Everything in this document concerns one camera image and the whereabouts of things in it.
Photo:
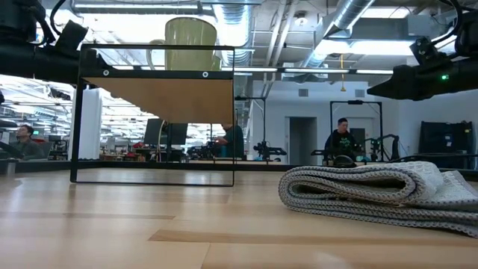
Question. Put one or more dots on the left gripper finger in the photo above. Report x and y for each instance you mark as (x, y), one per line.
(92, 60)

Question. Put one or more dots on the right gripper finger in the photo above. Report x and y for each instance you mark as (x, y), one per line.
(390, 84)

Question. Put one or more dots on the large pale green mug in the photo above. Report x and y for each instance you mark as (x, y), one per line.
(190, 41)

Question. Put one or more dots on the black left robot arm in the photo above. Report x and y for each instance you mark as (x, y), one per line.
(15, 60)

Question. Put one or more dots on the black background robot arm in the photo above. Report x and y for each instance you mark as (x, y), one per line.
(394, 147)
(267, 151)

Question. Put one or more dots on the black cabinet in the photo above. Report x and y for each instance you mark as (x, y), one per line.
(446, 138)

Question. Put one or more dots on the white square pillar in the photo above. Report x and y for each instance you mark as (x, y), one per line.
(91, 127)

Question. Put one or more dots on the person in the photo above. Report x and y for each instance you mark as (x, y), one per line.
(28, 149)
(235, 142)
(340, 143)

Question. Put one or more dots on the black background monitor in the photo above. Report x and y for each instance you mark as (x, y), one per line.
(153, 132)
(178, 133)

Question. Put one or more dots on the grey doorway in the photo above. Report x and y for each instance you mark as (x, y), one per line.
(302, 142)

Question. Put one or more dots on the grey folded knitted cloth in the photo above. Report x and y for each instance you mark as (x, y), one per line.
(358, 190)

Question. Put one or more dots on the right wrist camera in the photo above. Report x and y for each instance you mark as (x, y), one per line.
(425, 52)

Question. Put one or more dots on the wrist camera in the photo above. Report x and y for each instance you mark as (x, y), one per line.
(425, 52)
(71, 35)

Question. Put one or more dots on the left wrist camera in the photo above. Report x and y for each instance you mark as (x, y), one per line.
(71, 35)

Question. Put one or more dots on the black metal stand frame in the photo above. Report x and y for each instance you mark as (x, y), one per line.
(354, 102)

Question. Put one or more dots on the wooden shelf black metal frame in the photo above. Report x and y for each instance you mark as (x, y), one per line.
(168, 97)

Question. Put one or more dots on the corrugated silver ventilation duct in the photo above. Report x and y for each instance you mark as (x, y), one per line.
(233, 22)

